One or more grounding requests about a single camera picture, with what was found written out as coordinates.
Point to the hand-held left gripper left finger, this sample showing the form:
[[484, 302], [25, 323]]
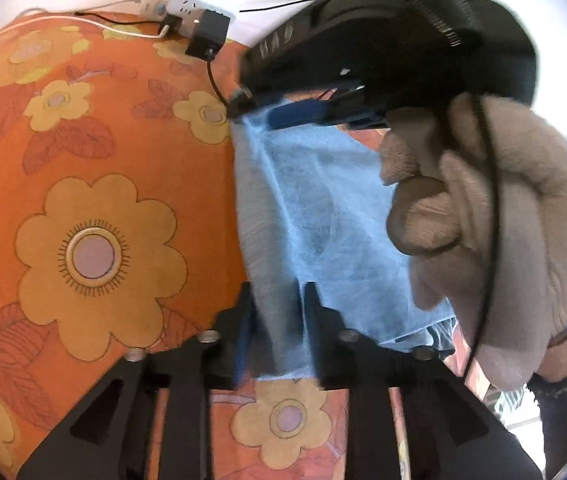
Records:
[[243, 332]]

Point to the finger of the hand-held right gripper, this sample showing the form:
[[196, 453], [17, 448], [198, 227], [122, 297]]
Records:
[[296, 114], [283, 67]]

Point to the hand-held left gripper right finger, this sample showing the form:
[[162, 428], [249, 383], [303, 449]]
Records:
[[313, 332]]

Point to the light blue jeans pants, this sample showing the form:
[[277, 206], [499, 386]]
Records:
[[323, 210]]

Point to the person's right hand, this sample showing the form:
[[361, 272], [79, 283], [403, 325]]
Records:
[[538, 185]]

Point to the black power adapter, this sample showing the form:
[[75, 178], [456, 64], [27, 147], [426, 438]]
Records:
[[207, 32]]

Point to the white power strip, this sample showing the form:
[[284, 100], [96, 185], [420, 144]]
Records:
[[183, 7]]

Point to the small black plug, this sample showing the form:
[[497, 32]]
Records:
[[171, 26]]

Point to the orange floral bedsheet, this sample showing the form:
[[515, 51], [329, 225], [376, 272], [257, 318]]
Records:
[[88, 160]]

